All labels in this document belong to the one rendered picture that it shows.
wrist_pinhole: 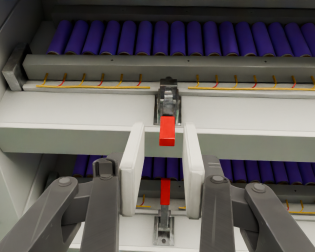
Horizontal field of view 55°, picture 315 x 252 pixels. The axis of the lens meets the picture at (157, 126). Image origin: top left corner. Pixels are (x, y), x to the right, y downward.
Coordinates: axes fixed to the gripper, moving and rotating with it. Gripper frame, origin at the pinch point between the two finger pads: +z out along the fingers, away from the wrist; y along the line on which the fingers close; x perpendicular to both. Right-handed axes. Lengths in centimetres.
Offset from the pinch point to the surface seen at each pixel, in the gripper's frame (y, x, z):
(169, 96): 0.3, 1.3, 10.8
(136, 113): -3.0, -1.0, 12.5
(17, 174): -17.8, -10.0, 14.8
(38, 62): -13.7, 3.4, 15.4
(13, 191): -17.8, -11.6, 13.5
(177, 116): 1.1, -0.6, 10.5
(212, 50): 5.1, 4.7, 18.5
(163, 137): 0.0, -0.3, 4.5
